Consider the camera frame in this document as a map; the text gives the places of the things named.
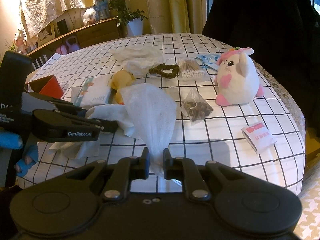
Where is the red white small sachet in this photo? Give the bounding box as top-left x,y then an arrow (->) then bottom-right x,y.
241,121 -> 277,155

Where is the blue gloved left hand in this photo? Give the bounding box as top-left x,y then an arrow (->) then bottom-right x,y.
1,131 -> 39,181

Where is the pink white plush toy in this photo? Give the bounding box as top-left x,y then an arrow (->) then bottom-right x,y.
215,47 -> 264,106

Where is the black draped cloth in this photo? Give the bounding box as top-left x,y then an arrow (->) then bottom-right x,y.
202,0 -> 319,129

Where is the pink small case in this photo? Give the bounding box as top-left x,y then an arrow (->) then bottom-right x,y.
56,44 -> 68,55

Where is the white towel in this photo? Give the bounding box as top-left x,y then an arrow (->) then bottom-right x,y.
49,104 -> 140,159

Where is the white black grid tablecloth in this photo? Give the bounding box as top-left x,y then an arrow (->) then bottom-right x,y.
16,32 -> 306,196

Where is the teal white tissue pack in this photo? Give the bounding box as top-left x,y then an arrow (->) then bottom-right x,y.
73,75 -> 112,110

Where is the white non-woven cloth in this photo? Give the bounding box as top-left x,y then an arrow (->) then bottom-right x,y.
120,83 -> 177,177

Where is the potted green plant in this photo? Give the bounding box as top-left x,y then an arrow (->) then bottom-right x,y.
101,0 -> 148,37

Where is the yellow curtain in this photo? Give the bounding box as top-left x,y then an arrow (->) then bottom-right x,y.
125,0 -> 208,34

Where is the blue white wet wipe pack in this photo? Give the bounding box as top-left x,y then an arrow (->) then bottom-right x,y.
195,53 -> 221,71

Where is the yellow rubber chicken toy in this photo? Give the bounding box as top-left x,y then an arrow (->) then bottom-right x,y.
110,70 -> 136,105

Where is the cotton swab bag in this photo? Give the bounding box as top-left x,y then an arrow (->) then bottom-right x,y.
178,57 -> 208,81

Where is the white mesh gauze cloth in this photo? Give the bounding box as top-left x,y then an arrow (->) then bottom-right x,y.
110,46 -> 166,77

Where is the wooden sideboard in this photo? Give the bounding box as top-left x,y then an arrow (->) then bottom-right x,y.
28,18 -> 120,59

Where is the purple kettlebell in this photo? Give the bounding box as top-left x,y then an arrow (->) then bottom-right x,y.
65,36 -> 80,53

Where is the white plastic bag on sideboard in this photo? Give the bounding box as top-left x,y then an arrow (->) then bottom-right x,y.
82,8 -> 96,26

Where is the pyramid tea bag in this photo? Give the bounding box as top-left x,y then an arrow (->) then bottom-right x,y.
181,88 -> 214,126

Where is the dark green scrunchie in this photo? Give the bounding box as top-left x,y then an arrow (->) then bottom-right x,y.
149,63 -> 180,79

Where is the red gold metal tin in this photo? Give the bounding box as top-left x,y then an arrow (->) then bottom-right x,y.
25,75 -> 64,99

